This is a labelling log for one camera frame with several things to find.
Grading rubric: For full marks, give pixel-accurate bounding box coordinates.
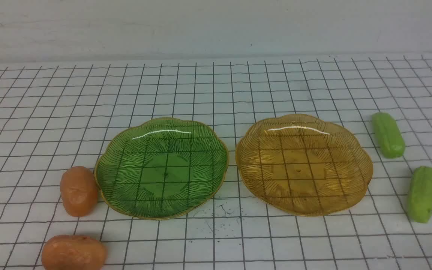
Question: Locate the orange toy potato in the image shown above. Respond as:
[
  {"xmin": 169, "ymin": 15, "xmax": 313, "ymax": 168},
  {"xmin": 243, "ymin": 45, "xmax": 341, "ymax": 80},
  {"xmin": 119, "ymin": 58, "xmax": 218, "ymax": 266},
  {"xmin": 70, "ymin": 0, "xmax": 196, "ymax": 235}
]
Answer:
[
  {"xmin": 60, "ymin": 166, "xmax": 98, "ymax": 217},
  {"xmin": 41, "ymin": 235, "xmax": 108, "ymax": 270}
]

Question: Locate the green toy cucumber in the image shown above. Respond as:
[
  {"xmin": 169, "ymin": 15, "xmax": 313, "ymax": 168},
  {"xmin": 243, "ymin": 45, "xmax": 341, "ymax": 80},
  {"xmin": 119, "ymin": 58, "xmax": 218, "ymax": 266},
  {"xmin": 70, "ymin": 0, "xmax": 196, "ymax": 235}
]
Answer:
[
  {"xmin": 372, "ymin": 112, "xmax": 406, "ymax": 159},
  {"xmin": 407, "ymin": 166, "xmax": 432, "ymax": 224}
]

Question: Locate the green transparent plastic plate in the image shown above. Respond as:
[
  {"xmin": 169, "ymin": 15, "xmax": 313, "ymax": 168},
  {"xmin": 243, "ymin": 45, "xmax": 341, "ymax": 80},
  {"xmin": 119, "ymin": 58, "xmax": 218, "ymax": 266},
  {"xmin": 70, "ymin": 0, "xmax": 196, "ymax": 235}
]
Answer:
[{"xmin": 94, "ymin": 117, "xmax": 229, "ymax": 219}]

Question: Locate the amber transparent plastic plate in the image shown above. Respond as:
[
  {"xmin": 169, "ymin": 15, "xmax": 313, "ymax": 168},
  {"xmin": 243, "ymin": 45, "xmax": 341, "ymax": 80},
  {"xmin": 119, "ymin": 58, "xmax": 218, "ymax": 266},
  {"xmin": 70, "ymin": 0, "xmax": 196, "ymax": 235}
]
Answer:
[{"xmin": 235, "ymin": 114, "xmax": 374, "ymax": 216}]

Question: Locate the white grid table mat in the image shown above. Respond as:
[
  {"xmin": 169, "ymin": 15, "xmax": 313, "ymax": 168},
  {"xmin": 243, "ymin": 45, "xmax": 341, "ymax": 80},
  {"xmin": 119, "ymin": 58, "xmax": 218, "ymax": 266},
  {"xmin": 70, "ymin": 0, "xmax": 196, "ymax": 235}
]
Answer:
[{"xmin": 0, "ymin": 53, "xmax": 432, "ymax": 270}]

